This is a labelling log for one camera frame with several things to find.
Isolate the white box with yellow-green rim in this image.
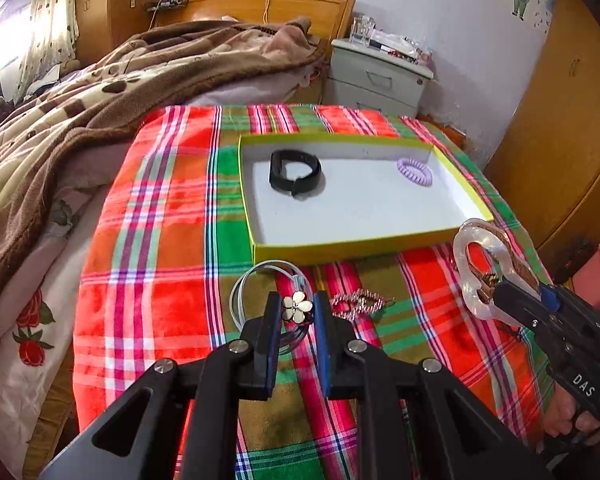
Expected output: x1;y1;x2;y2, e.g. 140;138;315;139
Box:
237;132;496;266

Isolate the window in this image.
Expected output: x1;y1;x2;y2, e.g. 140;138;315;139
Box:
0;0;36;91

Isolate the purple spiral hair tie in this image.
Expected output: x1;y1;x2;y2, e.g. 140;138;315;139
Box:
396;157;433;186

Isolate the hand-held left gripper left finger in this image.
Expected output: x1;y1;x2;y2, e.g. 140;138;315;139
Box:
40;292;284;480

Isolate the rose gold hair clip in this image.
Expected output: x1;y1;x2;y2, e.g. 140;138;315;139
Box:
328;287;395;322

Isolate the wooden headboard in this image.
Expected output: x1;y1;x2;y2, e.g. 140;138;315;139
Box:
150;0;357;46

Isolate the clear pink hair claw clip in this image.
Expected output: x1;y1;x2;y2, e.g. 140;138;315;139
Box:
452;217;543;321

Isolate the tall wooden wardrobe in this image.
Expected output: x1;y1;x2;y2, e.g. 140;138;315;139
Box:
75;0;171;68

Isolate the red green plaid cloth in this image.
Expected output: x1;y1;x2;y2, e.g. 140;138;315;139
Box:
72;104;556;480

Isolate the wooden cabinet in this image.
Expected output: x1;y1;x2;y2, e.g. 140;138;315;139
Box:
485;0;600;271

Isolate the pale floral quilt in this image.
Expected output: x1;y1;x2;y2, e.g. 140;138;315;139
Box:
0;77;301;446

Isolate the pink plastic container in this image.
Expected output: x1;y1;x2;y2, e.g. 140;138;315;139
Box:
572;242;600;312

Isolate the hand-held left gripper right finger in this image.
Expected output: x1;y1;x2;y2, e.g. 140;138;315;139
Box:
312;290;556;480

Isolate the grey flower charm hair tie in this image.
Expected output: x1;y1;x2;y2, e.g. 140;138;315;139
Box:
228;259;313;356

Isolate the dotted curtain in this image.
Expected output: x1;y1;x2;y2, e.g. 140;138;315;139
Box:
20;0;81;91

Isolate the white plastic bag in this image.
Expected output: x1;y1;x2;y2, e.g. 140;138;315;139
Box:
372;30;413;51

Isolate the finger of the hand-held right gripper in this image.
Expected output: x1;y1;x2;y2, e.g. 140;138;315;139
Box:
492;281;556;332
537;283;581;313

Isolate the person's right hand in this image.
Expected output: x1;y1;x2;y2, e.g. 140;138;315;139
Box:
542;399;588;443

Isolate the clear drinking glass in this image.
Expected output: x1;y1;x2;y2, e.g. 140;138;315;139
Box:
350;15;377;46

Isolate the grey nightstand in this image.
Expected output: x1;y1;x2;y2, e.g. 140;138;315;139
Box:
325;37;435;118

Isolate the brown patterned blanket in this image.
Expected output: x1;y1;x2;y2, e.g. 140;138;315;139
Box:
0;16;326;331

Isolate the black wristband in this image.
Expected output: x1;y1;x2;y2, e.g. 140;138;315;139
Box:
268;149;325;199

